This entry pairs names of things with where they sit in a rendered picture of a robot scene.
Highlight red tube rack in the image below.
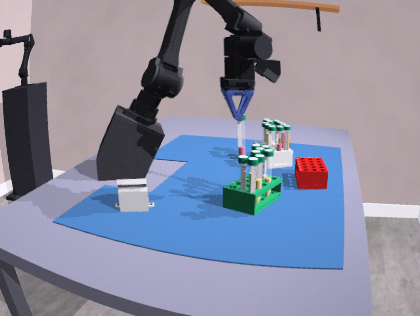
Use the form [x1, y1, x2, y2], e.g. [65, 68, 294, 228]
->
[295, 157, 328, 189]

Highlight blue flat mat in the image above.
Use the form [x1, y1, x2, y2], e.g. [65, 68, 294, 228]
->
[53, 135, 344, 270]

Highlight green tube rack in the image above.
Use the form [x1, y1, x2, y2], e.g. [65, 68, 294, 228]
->
[223, 174, 282, 215]

